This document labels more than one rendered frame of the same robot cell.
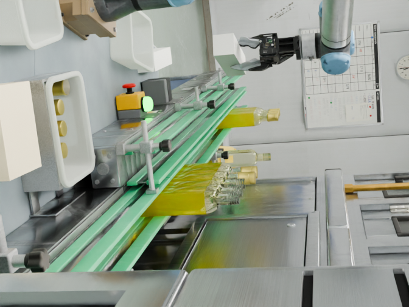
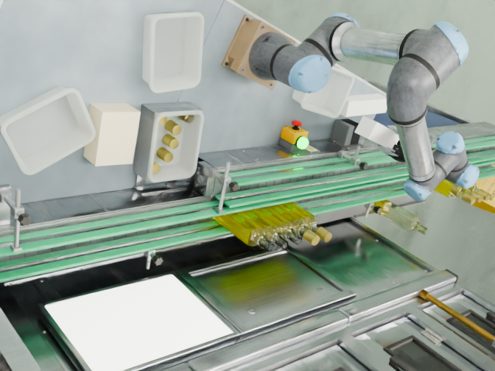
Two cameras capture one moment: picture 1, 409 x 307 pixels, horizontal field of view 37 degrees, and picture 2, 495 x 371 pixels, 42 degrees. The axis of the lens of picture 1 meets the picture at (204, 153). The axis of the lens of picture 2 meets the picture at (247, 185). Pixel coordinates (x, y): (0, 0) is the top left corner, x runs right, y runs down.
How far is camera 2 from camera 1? 1.09 m
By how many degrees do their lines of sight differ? 35
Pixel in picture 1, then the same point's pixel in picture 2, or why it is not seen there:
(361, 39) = not seen: outside the picture
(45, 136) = (148, 146)
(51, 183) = (144, 174)
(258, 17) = not seen: outside the picture
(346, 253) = (306, 329)
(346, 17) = (414, 160)
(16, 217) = (119, 184)
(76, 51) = (241, 89)
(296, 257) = (275, 309)
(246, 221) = (303, 267)
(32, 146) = (127, 150)
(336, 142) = not seen: outside the picture
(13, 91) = (120, 117)
